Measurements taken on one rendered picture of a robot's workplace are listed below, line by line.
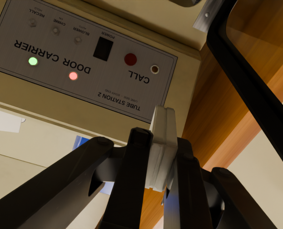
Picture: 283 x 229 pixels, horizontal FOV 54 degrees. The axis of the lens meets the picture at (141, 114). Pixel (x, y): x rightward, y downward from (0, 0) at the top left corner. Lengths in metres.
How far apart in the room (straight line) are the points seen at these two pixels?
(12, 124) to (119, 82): 0.14
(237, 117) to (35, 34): 0.24
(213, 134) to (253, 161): 0.82
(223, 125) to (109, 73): 0.15
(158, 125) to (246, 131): 0.18
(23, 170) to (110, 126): 0.28
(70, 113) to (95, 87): 0.04
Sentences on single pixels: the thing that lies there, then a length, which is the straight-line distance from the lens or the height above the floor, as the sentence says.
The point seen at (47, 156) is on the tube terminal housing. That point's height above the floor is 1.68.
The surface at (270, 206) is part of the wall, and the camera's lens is 1.44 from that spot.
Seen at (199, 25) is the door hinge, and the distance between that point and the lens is 0.36.
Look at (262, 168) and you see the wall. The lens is 1.22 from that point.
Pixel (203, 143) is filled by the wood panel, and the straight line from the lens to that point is 0.38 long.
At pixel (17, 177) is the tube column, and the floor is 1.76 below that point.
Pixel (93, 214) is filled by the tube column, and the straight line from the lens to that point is 0.62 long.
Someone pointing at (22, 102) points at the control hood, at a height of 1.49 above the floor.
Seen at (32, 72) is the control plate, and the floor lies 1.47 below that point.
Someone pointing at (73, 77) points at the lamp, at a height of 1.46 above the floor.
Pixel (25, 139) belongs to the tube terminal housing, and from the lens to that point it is 0.49.
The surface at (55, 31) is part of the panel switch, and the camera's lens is 0.31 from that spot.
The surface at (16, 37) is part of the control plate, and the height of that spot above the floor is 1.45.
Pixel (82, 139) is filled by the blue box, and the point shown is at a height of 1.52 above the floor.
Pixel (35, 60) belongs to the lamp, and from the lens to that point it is 0.30.
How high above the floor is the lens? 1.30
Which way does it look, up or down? 33 degrees up
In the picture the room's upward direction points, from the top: 152 degrees counter-clockwise
